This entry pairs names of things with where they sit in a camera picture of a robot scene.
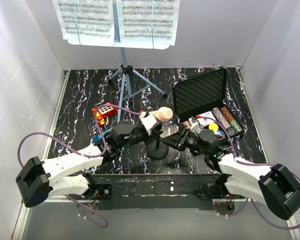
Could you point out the red white chip row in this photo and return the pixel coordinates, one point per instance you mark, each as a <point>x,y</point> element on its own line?
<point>187,124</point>

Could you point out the yellow dealer button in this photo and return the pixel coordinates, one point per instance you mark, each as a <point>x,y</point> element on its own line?
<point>213,126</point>

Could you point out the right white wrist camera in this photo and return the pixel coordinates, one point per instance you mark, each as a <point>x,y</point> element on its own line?
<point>196,124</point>

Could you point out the pink toy microphone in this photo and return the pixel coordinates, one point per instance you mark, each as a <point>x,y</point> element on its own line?
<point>163,114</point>

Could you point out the white card deck box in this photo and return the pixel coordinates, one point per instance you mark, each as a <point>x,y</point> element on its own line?
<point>204,119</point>

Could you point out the left aluminium rail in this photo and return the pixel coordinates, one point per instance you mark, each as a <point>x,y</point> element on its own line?
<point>47,140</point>

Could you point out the black microphone stand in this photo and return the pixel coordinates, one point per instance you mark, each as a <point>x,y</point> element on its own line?
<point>157,150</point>

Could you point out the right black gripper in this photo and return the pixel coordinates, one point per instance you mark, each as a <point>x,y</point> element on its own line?
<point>176,140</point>

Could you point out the right sheet music page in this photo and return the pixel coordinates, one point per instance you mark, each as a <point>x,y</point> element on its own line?
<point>150,22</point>

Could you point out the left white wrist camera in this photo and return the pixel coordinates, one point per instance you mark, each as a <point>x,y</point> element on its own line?
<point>146,120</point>

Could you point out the blue white chip row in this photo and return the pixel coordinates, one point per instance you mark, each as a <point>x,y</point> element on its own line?
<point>220,117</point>

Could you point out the left sheet music page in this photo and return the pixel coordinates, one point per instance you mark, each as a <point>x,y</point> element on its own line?
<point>86,22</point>

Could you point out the sheet music page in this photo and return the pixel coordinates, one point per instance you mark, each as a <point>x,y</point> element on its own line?
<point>86,22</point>
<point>150,22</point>

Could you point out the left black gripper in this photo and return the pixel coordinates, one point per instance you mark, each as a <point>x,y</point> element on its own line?
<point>155,135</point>

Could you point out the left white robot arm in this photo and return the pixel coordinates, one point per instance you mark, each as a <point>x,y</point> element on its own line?
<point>41,179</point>

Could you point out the blue music stand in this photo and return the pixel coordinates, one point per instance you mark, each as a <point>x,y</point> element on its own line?
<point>127,70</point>

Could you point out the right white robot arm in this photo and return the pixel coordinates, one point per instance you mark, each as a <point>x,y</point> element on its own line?
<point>274,186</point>

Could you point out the blue grey brick toy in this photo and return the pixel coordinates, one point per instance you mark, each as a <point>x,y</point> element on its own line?
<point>100,138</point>

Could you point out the brown chip row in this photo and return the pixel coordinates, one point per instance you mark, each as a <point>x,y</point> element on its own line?
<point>227,114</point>

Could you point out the green chip row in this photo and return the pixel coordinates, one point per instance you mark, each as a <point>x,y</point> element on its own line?
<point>236,126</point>

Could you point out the black poker chip case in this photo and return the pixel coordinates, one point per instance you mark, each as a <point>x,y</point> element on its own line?
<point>201,93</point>

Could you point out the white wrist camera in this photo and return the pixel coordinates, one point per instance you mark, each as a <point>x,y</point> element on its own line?
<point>196,124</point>
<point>146,120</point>

